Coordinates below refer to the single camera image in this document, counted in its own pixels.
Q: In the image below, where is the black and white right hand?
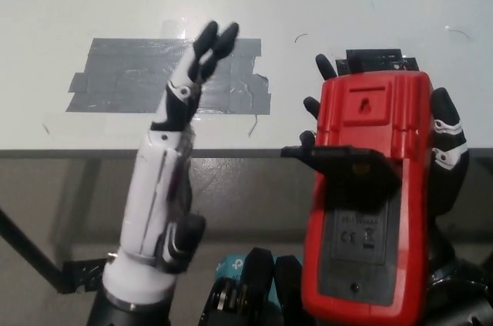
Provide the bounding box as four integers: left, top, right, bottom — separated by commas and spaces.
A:
299, 54, 469, 223

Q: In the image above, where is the white and black left hand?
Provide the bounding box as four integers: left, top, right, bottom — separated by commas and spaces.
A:
117, 20, 240, 272

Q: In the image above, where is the red digital multimeter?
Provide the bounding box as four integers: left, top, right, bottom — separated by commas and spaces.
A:
280, 70, 433, 316

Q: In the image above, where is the black and teal robot body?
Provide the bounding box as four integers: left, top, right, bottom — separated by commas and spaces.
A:
198, 247, 309, 326

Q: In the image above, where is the black floor tape patch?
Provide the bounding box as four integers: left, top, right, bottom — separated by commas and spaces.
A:
57, 258, 109, 294

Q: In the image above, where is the grey duct tape patch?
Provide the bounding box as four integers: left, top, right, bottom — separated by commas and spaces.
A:
65, 36, 272, 115

